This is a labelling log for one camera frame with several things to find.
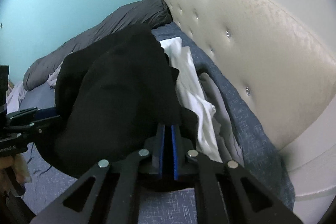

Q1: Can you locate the person's left forearm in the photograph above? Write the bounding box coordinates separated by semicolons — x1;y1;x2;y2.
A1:
0;187;34;223

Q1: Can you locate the folded white garment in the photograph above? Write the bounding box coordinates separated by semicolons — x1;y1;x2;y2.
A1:
159;37;223;163

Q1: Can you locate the cream tufted headboard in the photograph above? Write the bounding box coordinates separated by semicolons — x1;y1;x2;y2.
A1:
150;0;336;203

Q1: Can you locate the crumpled light grey garment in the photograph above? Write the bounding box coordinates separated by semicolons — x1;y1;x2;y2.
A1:
47;61;63;88

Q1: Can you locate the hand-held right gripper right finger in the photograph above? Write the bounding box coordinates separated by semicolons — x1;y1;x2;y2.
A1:
171;124;302;224

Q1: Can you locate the black sweatshirt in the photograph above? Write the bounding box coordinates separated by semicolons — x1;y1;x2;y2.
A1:
38;23;198;193

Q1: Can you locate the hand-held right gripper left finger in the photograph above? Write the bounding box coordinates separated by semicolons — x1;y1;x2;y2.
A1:
31;124;166;224

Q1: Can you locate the pale grey sheet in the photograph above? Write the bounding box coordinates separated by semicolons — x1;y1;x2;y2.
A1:
7;82;28;114

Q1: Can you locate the folded grey garment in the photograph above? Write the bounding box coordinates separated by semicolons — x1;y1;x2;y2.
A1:
199;73;244;161

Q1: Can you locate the person's left hand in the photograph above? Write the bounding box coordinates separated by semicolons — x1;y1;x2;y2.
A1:
0;155;32;183

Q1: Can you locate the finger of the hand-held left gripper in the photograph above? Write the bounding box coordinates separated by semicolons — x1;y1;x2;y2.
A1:
16;116;62;140
7;107;60;122

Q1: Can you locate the dark grey rolled duvet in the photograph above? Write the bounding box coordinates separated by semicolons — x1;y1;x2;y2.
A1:
23;0;172;90

